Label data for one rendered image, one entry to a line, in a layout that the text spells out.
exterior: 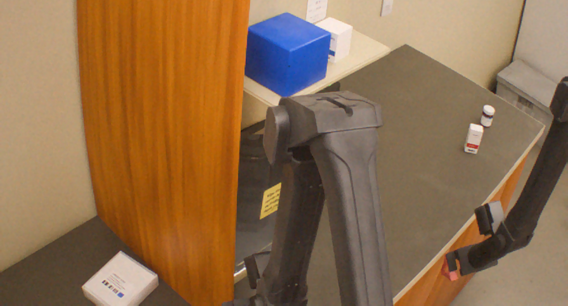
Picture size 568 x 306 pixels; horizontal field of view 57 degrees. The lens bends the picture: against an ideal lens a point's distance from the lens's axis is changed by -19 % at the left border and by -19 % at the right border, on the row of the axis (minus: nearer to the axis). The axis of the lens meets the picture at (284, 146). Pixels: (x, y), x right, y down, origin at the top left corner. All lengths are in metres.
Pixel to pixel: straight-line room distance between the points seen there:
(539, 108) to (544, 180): 2.72
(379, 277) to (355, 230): 0.06
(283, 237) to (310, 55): 0.30
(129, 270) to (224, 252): 0.36
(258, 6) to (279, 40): 0.08
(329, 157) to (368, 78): 1.56
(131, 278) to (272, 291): 0.53
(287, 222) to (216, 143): 0.22
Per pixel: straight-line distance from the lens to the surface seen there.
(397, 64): 2.33
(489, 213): 1.28
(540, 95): 3.84
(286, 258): 0.88
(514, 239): 1.19
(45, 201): 1.53
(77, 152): 1.51
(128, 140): 1.25
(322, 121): 0.64
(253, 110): 1.02
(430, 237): 1.65
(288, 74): 0.98
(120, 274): 1.42
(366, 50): 1.18
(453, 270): 1.36
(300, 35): 1.00
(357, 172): 0.65
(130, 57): 1.12
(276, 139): 0.71
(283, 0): 1.07
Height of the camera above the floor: 2.07
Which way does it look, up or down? 38 degrees down
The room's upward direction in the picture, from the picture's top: 6 degrees clockwise
